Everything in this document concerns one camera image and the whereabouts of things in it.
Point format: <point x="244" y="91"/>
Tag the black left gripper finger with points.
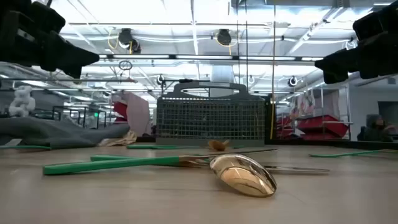
<point x="88" y="57"/>
<point x="62" y="56"/>

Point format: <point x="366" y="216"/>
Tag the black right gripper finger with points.
<point x="345" y="65"/>
<point x="326" y="62"/>

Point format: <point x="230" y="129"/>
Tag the grey mesh silverware basket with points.
<point x="211" y="124"/>

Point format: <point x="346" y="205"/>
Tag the grey metal pole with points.
<point x="93" y="80"/>

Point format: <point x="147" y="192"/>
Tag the colourful hanging fabric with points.
<point x="306" y="102"/>

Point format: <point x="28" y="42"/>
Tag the metal storage rack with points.
<point x="342" y="123"/>

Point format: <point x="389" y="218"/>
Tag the white twisted figure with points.
<point x="21" y="102"/>

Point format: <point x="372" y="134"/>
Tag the red object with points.
<point x="120" y="110"/>

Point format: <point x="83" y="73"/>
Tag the large red bin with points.
<point x="323" y="124"/>

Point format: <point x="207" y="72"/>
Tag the person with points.
<point x="374" y="130"/>

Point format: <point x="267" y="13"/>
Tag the pink board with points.
<point x="138" y="115"/>

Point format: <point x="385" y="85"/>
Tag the small red bin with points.
<point x="284" y="127"/>

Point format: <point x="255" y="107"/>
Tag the grey cloth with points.
<point x="46" y="132"/>

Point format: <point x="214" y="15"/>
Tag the white paper tag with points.
<point x="12" y="142"/>

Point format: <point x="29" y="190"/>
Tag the white column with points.
<point x="222" y="77"/>

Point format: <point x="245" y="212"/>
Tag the black overhead light bar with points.
<point x="203" y="57"/>

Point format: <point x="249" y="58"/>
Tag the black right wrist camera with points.
<point x="379" y="21"/>

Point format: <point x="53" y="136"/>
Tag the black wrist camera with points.
<point x="48" y="17"/>
<point x="379" y="21"/>

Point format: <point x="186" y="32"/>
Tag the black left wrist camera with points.
<point x="48" y="17"/>

